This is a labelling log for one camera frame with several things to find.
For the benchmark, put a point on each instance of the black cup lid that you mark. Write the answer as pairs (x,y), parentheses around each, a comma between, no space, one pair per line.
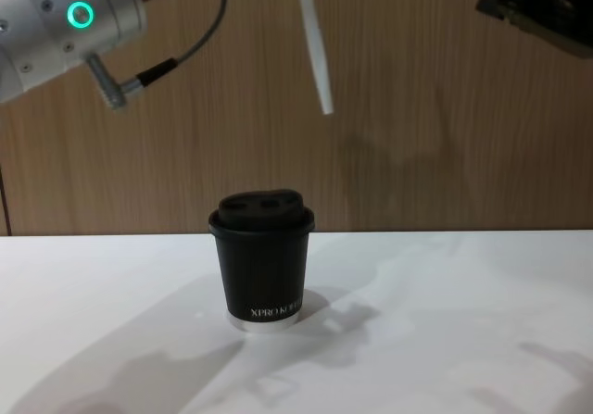
(261,212)

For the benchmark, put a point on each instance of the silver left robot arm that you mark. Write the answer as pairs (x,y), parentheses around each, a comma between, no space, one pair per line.
(41,39)

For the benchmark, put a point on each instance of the white plastic straw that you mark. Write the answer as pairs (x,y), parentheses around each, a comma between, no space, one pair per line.
(317,53)

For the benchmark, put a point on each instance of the black paper cup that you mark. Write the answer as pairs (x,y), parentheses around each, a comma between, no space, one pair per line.
(261,275)

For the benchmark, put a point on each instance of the white table cloth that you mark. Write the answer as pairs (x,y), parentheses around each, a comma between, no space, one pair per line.
(92,303)

